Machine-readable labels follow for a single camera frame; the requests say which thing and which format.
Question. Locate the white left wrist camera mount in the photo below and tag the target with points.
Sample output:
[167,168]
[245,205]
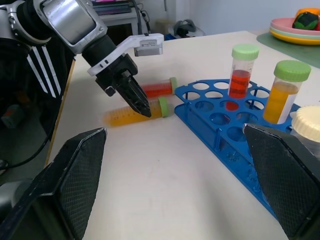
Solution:
[130,42]

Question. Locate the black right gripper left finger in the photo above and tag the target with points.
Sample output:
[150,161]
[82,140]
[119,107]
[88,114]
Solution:
[65,180]

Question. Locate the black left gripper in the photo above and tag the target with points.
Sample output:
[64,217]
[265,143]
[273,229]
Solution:
[107,80]

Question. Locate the black garment with white stripes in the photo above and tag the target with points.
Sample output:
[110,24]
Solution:
[15,75]

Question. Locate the grey box with red mark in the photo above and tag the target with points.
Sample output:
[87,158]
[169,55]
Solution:
[12,116]

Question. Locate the light green plate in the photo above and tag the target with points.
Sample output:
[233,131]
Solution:
[287,33]

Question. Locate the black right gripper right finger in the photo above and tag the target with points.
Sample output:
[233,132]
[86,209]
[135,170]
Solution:
[287,180]

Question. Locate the grey headset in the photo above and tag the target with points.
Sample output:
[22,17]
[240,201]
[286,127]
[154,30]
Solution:
[183,27]

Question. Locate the yellow plate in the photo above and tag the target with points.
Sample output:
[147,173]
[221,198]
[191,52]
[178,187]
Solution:
[295,40]

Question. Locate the orange fruit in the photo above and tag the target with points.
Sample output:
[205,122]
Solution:
[308,11]

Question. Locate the yellow liquid tube green cap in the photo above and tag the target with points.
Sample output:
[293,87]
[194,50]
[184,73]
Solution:
[117,117]
[277,105]

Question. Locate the blue test tube rack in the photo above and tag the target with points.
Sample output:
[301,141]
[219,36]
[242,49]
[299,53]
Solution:
[200,110]

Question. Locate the red liquid tube green cap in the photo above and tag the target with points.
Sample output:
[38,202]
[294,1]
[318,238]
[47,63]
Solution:
[160,88]
[240,82]

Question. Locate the clear tube cream white cap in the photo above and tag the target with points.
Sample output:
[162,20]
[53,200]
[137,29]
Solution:
[307,122]

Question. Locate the green table mat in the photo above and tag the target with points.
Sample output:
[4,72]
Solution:
[300,55]

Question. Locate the pink plate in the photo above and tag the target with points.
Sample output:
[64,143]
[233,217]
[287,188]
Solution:
[282,25]

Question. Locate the black and green ball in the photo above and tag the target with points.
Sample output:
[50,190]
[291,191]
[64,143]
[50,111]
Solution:
[306,21]

